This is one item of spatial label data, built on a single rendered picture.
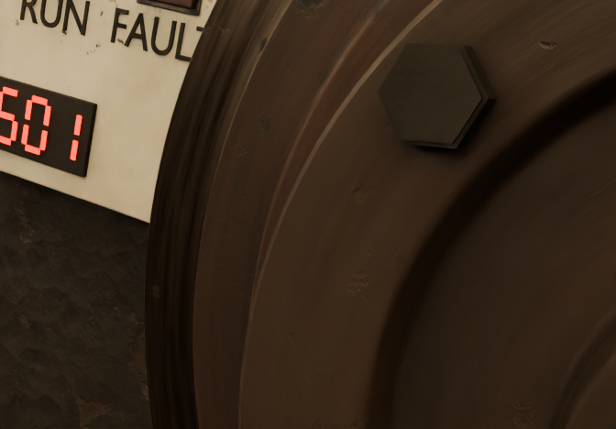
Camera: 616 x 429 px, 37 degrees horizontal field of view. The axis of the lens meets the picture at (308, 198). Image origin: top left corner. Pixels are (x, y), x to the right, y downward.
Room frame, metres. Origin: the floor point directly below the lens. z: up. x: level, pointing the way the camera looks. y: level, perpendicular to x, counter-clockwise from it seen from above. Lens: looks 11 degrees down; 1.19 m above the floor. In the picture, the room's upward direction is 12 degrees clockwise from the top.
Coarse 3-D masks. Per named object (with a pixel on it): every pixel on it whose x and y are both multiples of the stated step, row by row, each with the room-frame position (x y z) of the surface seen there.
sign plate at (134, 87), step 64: (0, 0) 0.56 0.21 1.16; (64, 0) 0.54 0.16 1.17; (128, 0) 0.52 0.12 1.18; (0, 64) 0.55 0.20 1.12; (64, 64) 0.53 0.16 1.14; (128, 64) 0.51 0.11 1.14; (0, 128) 0.55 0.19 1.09; (64, 128) 0.53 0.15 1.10; (128, 128) 0.51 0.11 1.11; (64, 192) 0.53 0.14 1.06; (128, 192) 0.51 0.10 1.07
